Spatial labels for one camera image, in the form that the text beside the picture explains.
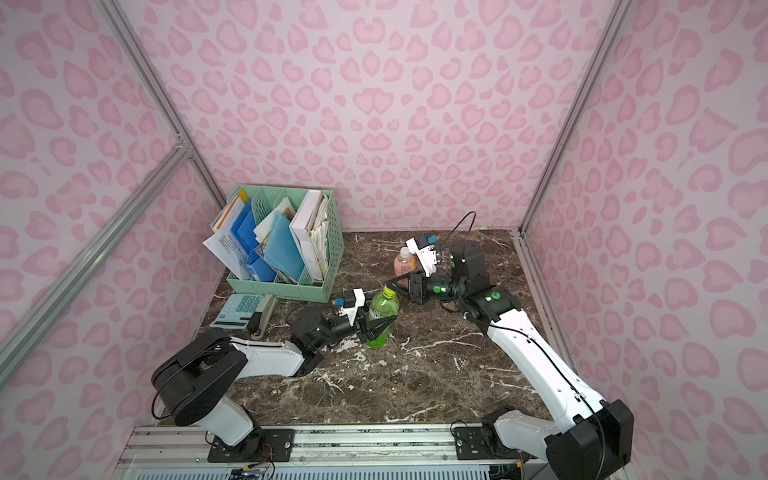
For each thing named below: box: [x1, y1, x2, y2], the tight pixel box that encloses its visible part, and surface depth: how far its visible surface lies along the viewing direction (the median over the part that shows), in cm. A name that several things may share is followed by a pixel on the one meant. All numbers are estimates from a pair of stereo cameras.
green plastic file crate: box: [213, 184, 345, 303], surface depth 95 cm
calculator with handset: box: [209, 293, 276, 340], surface depth 97 cm
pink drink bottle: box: [394, 246, 417, 278], surface depth 92 cm
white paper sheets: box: [203, 194, 252, 281], surface depth 92 cm
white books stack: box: [290, 190, 329, 284], surface depth 92 cm
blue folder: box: [231, 200, 276, 282], surface depth 95 cm
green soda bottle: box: [366, 285, 400, 348], surface depth 72 cm
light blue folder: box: [265, 212, 305, 281], surface depth 91 cm
